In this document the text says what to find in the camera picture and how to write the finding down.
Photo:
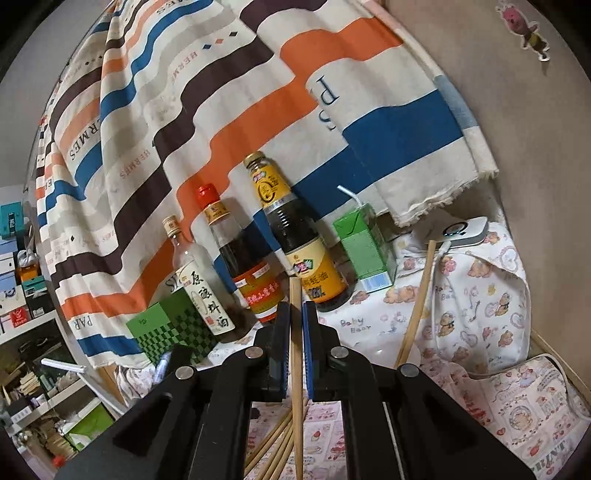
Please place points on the wooden chopstick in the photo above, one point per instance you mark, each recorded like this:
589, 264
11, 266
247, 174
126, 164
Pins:
417, 313
253, 458
296, 370

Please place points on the beige wooden side panel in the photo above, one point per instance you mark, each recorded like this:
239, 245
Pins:
536, 119

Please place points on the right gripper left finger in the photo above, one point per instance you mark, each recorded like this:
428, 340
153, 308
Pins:
195, 423

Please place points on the red cap vinegar bottle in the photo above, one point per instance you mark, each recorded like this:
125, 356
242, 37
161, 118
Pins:
247, 267

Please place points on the cluttered storage shelf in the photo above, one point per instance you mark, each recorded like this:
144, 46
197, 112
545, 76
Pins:
52, 407

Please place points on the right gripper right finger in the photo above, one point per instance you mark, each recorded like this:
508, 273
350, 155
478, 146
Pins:
398, 423

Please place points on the baby bear print cloth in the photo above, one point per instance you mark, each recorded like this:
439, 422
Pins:
476, 319

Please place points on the green drink carton with straw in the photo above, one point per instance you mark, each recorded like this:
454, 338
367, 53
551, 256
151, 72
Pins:
371, 256

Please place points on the clear cooking wine bottle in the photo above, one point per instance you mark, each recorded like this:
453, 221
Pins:
193, 270

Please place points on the yellow label oyster sauce bottle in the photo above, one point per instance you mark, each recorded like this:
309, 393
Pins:
297, 235

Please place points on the green checkered box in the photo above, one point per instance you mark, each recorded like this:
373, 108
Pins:
172, 321

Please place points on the red print patterned tablecloth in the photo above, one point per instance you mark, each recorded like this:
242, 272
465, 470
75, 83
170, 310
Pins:
530, 408

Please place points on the wooden chopstick on table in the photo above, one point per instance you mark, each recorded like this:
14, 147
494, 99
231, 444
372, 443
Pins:
253, 458

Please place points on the striped Hermes Paris curtain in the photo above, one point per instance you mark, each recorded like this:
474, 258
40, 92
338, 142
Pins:
164, 96

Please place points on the white round-dial device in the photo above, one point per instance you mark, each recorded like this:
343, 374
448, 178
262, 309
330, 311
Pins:
453, 232

